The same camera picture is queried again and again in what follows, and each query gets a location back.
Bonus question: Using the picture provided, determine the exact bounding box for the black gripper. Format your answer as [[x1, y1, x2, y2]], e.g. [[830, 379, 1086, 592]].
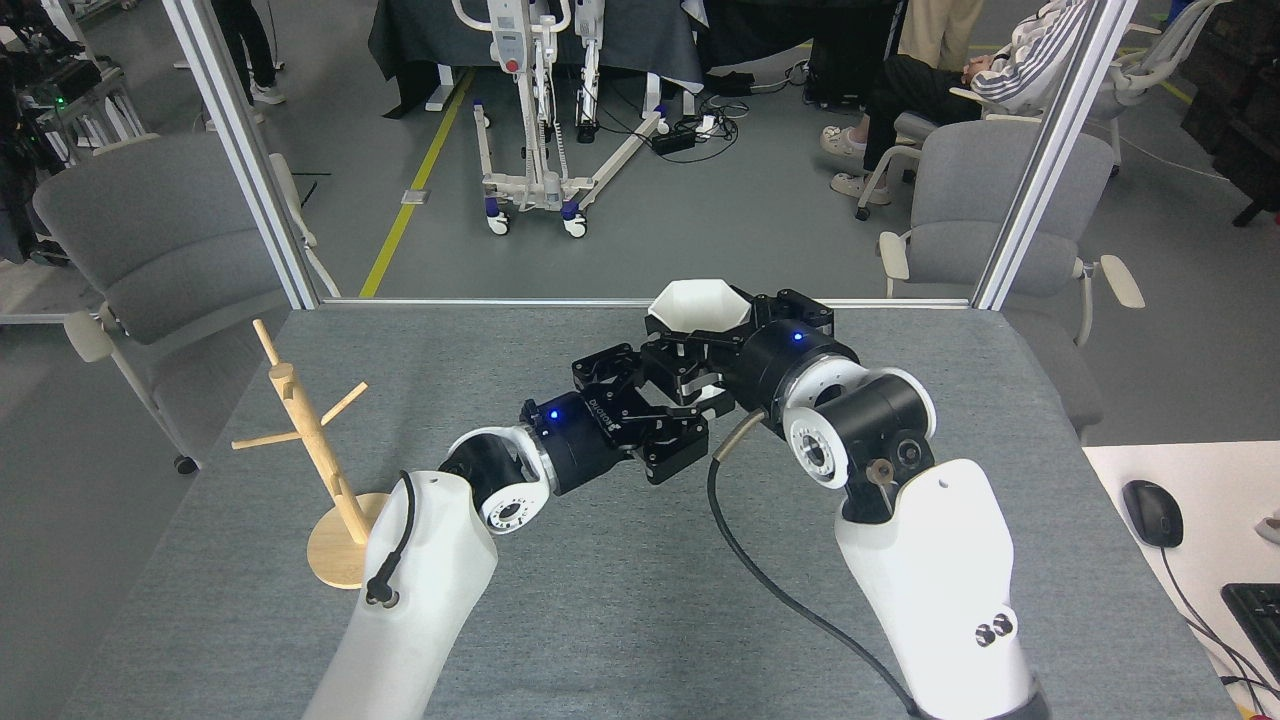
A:
[[520, 343, 712, 498], [640, 289, 861, 439]]

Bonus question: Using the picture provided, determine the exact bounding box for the white faceted cup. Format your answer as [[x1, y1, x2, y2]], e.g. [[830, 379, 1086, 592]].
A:
[[647, 279, 751, 347]]

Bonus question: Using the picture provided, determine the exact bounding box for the wooden cup rack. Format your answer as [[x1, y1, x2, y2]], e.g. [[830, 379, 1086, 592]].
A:
[[232, 319, 398, 590]]

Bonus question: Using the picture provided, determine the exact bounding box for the dark equipment rack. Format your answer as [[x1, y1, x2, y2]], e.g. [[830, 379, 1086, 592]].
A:
[[0, 0, 151, 266]]

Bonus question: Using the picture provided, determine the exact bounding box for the white stand on wheels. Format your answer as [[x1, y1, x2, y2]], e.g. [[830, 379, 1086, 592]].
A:
[[452, 0, 669, 239]]

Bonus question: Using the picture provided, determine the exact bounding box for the grey chair with pale armrests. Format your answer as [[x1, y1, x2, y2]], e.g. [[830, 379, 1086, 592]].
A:
[[879, 121, 1146, 441], [33, 133, 341, 476]]

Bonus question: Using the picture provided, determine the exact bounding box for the dark grey table cloth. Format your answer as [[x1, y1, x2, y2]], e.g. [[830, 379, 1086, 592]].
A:
[[368, 0, 706, 120]]

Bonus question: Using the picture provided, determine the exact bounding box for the standing person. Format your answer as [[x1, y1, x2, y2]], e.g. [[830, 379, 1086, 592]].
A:
[[897, 0, 986, 71]]

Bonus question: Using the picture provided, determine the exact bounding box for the seated person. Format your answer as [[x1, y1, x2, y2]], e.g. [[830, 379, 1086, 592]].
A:
[[820, 0, 1096, 206]]

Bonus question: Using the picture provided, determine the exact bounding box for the black computer mouse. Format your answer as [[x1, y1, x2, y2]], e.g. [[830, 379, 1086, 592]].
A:
[[1122, 480, 1185, 548]]

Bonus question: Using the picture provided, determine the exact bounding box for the white office chair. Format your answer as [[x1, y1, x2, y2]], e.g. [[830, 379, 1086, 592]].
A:
[[855, 0, 1231, 222]]

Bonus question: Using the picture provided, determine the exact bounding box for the white desk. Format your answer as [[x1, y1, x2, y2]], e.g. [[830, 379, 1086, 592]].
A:
[[1083, 441, 1280, 720]]

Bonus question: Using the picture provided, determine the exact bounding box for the walking person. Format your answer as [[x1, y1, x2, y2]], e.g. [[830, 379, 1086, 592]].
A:
[[210, 0, 287, 106]]

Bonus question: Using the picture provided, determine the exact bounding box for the dark cabinet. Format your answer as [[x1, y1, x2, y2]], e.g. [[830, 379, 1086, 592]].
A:
[[1180, 0, 1280, 227]]

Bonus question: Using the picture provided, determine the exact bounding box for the black keyboard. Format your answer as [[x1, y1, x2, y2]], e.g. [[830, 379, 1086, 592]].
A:
[[1221, 583, 1280, 683]]

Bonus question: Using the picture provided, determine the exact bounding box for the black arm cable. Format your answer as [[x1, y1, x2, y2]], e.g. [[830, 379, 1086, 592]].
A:
[[365, 470, 417, 608], [707, 408, 923, 719]]

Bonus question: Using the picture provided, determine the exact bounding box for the silver aluminium rail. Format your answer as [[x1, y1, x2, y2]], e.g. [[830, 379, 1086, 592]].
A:
[[320, 297, 971, 310]]

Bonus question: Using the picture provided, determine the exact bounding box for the black power strip with cables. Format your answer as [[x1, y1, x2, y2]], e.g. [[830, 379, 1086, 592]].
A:
[[600, 85, 746, 166]]

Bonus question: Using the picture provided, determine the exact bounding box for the silver aluminium post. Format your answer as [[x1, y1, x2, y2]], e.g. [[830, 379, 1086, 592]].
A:
[[162, 0, 341, 311], [972, 0, 1139, 311]]

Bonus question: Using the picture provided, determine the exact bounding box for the black mouse cable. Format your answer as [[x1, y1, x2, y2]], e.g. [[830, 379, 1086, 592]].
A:
[[1158, 545, 1280, 703]]

